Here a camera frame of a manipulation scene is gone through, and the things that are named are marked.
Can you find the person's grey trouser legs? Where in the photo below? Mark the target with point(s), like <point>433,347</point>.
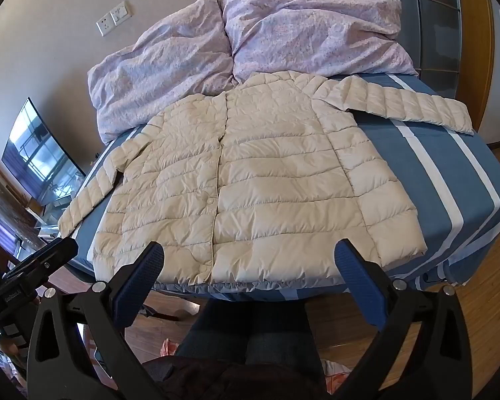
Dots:
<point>250,333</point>

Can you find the pink patterned slipper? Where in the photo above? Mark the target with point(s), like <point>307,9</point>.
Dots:
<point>337,377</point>
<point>169,348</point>

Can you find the glass television stand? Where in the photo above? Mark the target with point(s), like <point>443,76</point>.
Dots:
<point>62,200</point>

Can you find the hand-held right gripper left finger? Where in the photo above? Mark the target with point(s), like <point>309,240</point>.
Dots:
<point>139,277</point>

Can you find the blue striped bed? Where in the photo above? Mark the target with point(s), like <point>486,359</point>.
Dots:
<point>404,166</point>

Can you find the flat screen television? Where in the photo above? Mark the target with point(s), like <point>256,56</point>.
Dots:
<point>37,150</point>

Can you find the frosted glass door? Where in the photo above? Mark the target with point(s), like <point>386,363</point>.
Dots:
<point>425,16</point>

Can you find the white wall socket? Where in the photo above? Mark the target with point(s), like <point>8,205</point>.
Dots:
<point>105,24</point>

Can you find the lilac floral quilt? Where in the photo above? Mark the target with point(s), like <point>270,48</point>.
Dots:
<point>275,37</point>

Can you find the cream puffer jacket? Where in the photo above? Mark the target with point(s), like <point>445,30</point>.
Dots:
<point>254,183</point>

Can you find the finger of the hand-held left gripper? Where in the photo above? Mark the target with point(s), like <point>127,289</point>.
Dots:
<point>46,258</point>

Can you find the white wall switch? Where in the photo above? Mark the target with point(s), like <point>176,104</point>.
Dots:
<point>121,13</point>

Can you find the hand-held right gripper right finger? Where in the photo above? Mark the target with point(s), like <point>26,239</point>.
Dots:
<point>358,283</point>

